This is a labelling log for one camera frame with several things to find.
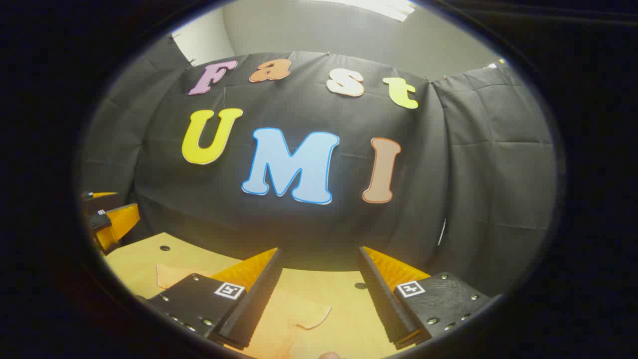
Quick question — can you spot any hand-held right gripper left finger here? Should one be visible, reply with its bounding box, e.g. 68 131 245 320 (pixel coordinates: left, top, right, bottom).
147 247 284 351

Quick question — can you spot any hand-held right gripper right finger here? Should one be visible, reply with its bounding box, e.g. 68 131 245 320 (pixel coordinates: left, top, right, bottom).
358 246 493 351

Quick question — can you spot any orange T-shirt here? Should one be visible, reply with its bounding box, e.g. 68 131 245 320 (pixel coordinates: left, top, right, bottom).
156 263 333 359

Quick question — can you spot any black backdrop cloth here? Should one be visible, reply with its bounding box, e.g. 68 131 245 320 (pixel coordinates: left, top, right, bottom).
80 37 558 297

